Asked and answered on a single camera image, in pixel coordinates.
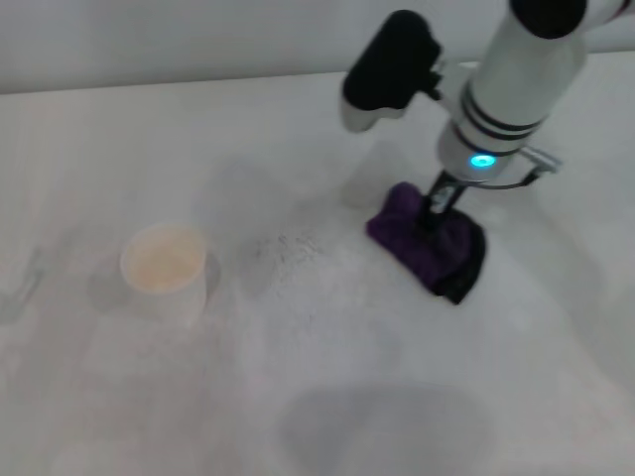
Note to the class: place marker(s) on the white paper cup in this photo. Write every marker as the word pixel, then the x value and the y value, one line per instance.
pixel 166 268

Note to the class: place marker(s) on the purple rag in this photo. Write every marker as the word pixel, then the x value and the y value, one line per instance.
pixel 436 253

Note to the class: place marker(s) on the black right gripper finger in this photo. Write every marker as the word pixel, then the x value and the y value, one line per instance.
pixel 429 225

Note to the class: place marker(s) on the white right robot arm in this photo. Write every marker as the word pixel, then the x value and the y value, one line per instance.
pixel 516 89

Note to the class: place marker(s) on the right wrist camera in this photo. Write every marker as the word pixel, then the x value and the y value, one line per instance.
pixel 387 69

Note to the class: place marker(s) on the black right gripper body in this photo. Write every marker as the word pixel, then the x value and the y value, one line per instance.
pixel 442 198

